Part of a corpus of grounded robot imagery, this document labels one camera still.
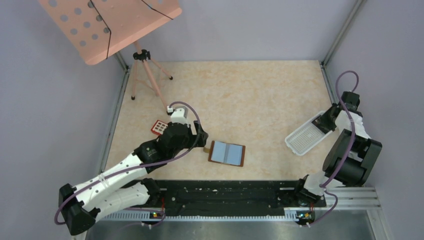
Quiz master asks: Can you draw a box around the red block with white grid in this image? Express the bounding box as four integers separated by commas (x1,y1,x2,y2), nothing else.
150,120,168,136

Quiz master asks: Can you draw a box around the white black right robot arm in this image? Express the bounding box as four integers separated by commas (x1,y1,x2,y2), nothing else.
294,91,383,206

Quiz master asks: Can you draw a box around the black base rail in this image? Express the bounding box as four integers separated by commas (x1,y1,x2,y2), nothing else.
135,178,327,220

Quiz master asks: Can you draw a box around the white plastic basket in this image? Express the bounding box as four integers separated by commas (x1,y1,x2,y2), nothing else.
284,111,332,156

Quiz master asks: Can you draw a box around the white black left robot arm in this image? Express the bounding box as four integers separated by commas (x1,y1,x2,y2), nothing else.
55,120,209,236

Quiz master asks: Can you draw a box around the pink music stand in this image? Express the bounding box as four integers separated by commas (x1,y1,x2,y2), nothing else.
39,0,182,110

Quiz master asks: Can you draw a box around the aluminium frame rail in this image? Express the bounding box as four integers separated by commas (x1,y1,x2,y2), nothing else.
320,0,369,67

